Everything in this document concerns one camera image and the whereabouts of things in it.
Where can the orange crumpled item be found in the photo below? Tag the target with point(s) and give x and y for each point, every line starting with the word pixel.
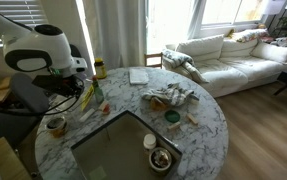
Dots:
pixel 158 104

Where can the small wooden block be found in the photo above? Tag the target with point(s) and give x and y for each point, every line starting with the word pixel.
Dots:
pixel 174 125
pixel 192 118

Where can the amber jar with yellow lid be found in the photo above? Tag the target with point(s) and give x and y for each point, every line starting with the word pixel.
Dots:
pixel 100 68

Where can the glass jar with sauce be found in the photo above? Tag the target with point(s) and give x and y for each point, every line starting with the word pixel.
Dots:
pixel 56 125

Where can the grey white knit blanket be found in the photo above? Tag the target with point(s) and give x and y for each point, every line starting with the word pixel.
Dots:
pixel 178 58

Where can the black metal plant stand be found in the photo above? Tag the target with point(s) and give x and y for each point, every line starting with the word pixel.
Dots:
pixel 284 21

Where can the small white jar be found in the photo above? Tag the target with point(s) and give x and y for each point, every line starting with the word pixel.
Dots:
pixel 149 141

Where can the clear plastic container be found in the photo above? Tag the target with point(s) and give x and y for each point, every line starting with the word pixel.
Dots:
pixel 63 106

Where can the floral throw pillow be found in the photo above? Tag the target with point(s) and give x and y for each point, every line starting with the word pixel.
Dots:
pixel 249 35

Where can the white fabric sofa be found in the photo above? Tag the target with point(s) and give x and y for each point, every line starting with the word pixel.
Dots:
pixel 236 71

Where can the small wooden chair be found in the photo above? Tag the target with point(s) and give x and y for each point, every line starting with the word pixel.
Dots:
pixel 153 55

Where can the long white block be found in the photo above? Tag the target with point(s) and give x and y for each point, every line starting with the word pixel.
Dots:
pixel 87 115

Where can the small red round item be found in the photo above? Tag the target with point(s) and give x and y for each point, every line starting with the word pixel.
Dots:
pixel 106 109

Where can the striped white grey towel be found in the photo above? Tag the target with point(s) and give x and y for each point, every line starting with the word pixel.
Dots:
pixel 171 95

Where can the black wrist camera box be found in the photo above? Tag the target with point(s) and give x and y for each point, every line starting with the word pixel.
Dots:
pixel 46 81

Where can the small white block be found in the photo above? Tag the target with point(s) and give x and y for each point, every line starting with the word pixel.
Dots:
pixel 102 104

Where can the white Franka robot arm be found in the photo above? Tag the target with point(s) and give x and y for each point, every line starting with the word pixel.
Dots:
pixel 33 43

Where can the white lamp shade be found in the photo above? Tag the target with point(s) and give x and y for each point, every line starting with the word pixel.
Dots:
pixel 273 6

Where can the green sticky note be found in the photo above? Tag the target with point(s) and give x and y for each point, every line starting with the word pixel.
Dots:
pixel 98 173

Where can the white sheer curtain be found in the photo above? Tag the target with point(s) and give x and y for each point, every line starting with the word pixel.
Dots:
pixel 116 33

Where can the light wooden board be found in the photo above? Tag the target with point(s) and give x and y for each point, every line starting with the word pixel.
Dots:
pixel 6 160

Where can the dark glass tray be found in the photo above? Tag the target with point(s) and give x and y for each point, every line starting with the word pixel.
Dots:
pixel 123 146

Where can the round green lid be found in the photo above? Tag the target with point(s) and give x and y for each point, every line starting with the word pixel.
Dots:
pixel 172 116

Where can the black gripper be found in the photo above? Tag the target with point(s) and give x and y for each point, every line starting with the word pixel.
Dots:
pixel 68 87

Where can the white bowl with scraps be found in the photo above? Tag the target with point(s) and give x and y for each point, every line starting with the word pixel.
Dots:
pixel 159 159

